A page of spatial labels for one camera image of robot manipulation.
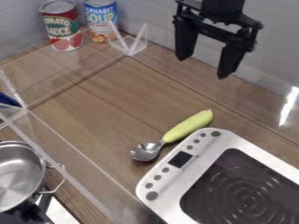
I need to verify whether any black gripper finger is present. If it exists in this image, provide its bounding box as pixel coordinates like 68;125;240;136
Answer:
218;30;250;79
174;16;198;61

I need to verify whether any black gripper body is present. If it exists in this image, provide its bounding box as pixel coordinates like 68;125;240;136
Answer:
172;0;263;52

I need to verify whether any green handled metal spoon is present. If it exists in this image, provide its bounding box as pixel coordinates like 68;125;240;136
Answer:
131;109;214;162

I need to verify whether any white and black stove top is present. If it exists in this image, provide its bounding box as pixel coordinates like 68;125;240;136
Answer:
135;128;299;224

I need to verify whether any black stove under pot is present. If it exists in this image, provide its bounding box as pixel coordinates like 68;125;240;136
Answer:
0;192;80;224

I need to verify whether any alphabet soup can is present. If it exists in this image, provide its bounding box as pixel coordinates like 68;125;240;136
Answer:
84;0;118;43

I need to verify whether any tomato sauce can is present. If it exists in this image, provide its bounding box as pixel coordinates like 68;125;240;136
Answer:
39;0;83;52

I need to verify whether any clear acrylic divider strip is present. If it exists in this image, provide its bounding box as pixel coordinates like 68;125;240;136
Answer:
0;70;116;224

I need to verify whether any blue object at left edge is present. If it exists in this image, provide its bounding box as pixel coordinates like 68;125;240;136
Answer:
0;92;22;108

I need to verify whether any stainless steel pot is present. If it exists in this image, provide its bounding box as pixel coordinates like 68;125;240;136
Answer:
0;141;66;213

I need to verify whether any clear acrylic corner bracket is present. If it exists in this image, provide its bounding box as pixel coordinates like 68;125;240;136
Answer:
108;21;147;57

